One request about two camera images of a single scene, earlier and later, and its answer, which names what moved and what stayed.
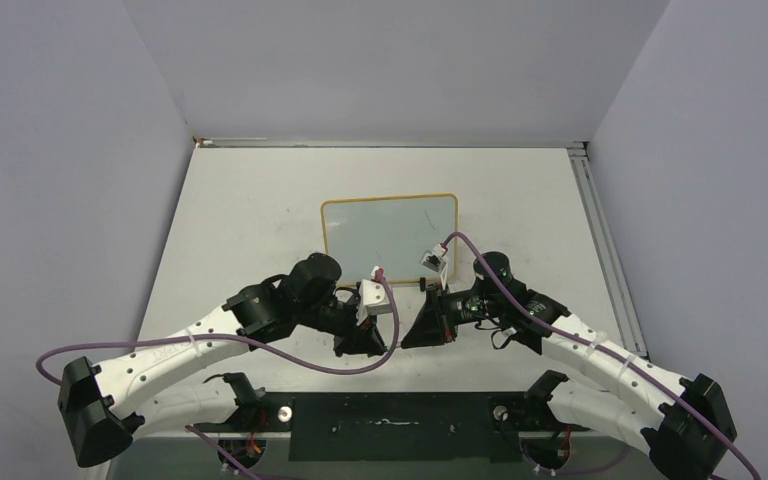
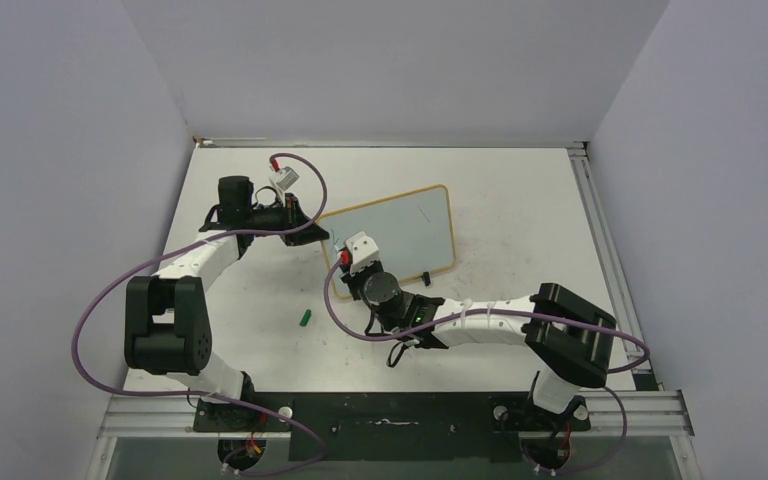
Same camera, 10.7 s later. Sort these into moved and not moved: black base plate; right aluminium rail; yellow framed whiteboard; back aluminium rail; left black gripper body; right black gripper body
Moved: left black gripper body; yellow framed whiteboard; right black gripper body
Not moved: black base plate; back aluminium rail; right aluminium rail
